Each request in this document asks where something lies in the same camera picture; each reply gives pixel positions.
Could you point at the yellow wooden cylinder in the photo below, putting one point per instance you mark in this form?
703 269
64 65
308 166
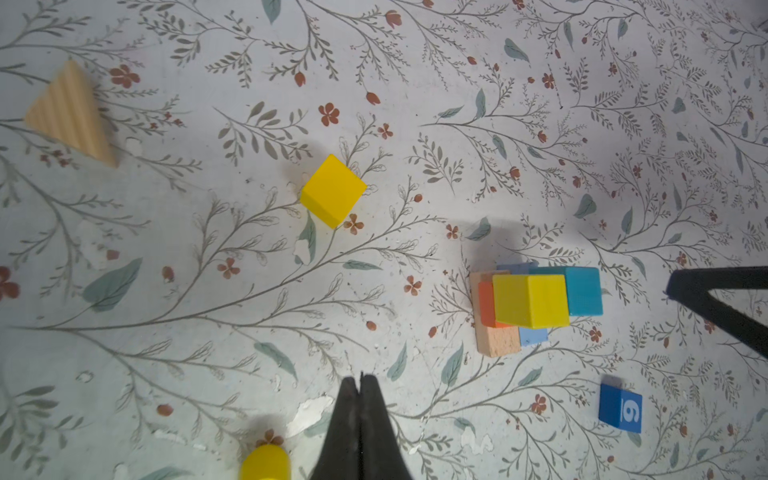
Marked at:
266 462

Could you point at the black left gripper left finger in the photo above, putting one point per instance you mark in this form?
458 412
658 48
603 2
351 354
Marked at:
340 456

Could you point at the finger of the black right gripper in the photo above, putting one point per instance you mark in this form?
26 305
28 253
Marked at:
691 288

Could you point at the blue number block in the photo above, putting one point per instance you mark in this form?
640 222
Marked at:
620 408

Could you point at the natural wood triangle block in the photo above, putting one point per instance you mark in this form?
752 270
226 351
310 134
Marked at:
67 112

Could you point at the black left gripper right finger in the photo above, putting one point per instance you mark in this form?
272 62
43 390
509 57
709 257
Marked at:
380 456

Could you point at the teal wooden block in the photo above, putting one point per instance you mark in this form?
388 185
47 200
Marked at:
583 288

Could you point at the orange wooden block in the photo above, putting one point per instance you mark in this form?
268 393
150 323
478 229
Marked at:
487 306

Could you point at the yellow wooden cube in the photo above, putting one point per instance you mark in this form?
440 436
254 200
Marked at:
332 192

